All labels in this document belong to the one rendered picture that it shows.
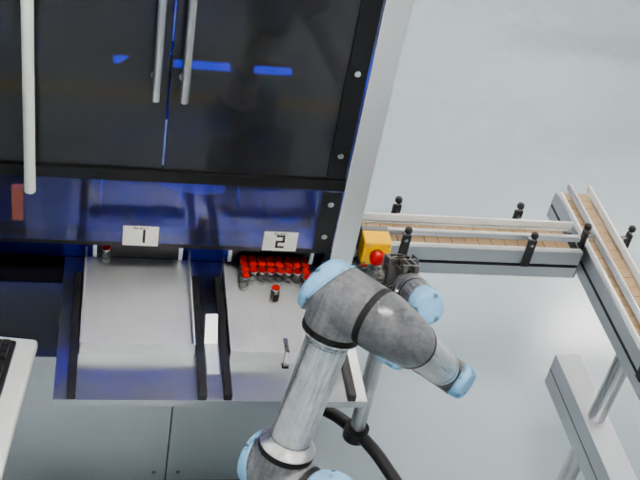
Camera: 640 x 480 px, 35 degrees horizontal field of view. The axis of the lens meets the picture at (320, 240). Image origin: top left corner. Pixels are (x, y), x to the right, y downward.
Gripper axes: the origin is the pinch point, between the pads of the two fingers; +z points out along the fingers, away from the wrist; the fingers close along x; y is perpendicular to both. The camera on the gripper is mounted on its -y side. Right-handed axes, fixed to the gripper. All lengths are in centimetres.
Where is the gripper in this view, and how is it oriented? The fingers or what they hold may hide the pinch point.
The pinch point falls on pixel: (386, 272)
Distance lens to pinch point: 252.4
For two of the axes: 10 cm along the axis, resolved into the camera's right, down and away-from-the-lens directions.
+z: -1.9, -2.4, 9.5
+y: 0.9, -9.7, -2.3
